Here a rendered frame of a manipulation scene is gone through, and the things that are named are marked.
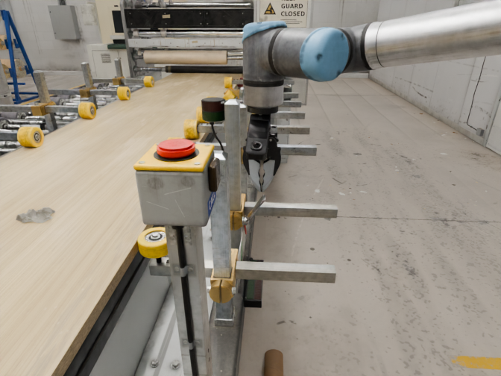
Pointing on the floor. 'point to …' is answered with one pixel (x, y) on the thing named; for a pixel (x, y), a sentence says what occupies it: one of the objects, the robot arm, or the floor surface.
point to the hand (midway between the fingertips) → (261, 188)
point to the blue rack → (13, 58)
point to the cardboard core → (273, 363)
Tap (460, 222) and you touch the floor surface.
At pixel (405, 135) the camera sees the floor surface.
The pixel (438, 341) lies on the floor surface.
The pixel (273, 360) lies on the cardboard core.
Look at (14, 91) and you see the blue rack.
